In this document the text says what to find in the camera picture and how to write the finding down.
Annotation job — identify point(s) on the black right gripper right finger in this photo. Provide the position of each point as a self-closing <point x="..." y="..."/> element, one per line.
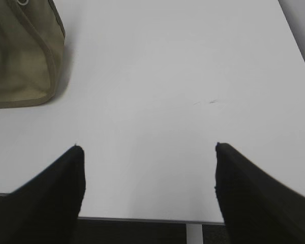
<point x="256" y="208"/>

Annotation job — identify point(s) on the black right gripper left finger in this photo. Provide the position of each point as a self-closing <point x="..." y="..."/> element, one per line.
<point x="46" y="208"/>

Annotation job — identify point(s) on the khaki yellow canvas bag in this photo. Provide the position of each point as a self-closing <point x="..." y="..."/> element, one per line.
<point x="32" y="40"/>

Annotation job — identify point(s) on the white table leg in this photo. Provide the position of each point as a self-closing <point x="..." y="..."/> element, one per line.
<point x="194" y="234"/>

